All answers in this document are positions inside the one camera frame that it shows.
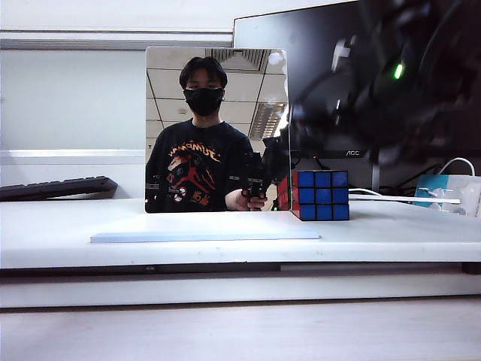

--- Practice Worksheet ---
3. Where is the light blue flat base board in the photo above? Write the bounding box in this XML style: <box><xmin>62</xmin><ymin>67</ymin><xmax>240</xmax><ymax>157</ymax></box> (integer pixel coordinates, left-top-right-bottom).
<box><xmin>89</xmin><ymin>211</ymin><xmax>324</xmax><ymax>244</ymax></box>

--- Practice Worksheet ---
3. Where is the long white flat strip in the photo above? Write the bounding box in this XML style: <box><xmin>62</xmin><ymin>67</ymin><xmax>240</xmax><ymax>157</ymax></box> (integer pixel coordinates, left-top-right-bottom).
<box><xmin>349</xmin><ymin>193</ymin><xmax>462</xmax><ymax>205</ymax></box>

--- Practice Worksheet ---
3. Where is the grey aluminium partition rail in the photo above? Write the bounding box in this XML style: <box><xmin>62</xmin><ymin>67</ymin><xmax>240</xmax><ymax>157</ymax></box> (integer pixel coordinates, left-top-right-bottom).
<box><xmin>0</xmin><ymin>29</ymin><xmax>234</xmax><ymax>51</ymax></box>

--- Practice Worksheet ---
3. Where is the black cable bundle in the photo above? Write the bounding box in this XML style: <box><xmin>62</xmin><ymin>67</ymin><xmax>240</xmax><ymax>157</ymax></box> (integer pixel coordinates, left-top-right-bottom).
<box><xmin>292</xmin><ymin>156</ymin><xmax>339</xmax><ymax>174</ymax></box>

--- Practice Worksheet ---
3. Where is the Rubik's cube with blue face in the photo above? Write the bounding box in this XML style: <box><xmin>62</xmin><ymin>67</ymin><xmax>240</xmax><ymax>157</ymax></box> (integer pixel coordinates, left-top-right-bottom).
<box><xmin>291</xmin><ymin>169</ymin><xmax>351</xmax><ymax>222</ymax></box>

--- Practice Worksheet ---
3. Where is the white partition rail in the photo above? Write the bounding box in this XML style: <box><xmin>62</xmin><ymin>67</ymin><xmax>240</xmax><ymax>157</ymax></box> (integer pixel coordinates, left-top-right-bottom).
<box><xmin>0</xmin><ymin>149</ymin><xmax>147</xmax><ymax>167</ymax></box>

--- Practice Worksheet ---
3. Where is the black computer keyboard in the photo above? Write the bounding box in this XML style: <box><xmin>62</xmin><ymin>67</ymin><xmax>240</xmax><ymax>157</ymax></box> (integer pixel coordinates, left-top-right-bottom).
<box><xmin>0</xmin><ymin>175</ymin><xmax>119</xmax><ymax>203</ymax></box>

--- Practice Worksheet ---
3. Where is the black gripper green light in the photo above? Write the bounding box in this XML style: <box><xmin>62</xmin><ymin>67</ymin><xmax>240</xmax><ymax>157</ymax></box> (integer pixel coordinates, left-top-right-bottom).
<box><xmin>292</xmin><ymin>0</ymin><xmax>481</xmax><ymax>166</ymax></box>

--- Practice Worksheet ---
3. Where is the translucent white plastic box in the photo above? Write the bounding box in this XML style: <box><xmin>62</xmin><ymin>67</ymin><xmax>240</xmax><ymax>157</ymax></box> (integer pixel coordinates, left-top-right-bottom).
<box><xmin>431</xmin><ymin>175</ymin><xmax>481</xmax><ymax>219</ymax></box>

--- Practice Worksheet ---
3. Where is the teal cardboard box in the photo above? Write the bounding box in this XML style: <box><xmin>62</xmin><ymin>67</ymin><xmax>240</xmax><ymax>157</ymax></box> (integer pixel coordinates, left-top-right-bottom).
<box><xmin>412</xmin><ymin>174</ymin><xmax>451</xmax><ymax>208</ymax></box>

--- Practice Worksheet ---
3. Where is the square frameless mirror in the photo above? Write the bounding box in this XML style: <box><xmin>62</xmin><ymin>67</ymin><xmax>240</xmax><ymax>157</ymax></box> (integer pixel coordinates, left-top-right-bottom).
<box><xmin>144</xmin><ymin>47</ymin><xmax>292</xmax><ymax>214</ymax></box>

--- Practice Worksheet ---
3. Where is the white looped cable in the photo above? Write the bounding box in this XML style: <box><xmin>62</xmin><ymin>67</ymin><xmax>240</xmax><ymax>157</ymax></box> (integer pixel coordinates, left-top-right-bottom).
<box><xmin>438</xmin><ymin>157</ymin><xmax>477</xmax><ymax>178</ymax></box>

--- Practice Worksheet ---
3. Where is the black AOC computer monitor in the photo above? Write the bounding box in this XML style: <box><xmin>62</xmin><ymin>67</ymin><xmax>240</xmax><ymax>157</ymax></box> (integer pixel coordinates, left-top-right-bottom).
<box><xmin>232</xmin><ymin>0</ymin><xmax>481</xmax><ymax>161</ymax></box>

